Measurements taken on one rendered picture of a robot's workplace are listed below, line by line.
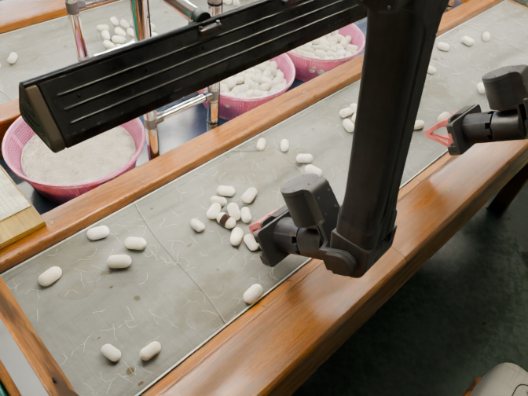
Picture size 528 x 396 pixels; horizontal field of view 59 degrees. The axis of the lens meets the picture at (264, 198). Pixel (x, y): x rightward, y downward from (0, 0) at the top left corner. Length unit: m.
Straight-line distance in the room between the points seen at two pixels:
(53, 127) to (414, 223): 0.64
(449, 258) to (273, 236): 1.27
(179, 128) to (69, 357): 0.60
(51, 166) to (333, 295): 0.60
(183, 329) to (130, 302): 0.10
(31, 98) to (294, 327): 0.47
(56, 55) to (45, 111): 0.76
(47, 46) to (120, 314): 0.79
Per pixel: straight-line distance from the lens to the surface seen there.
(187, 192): 0.91
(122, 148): 1.02
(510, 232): 2.16
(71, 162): 1.01
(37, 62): 1.29
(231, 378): 0.69
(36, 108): 0.55
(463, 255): 1.97
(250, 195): 0.88
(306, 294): 0.76
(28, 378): 0.62
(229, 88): 1.18
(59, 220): 0.87
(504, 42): 1.67
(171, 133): 1.13
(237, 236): 0.82
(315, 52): 1.34
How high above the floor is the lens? 1.41
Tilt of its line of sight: 48 degrees down
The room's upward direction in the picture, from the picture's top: 8 degrees clockwise
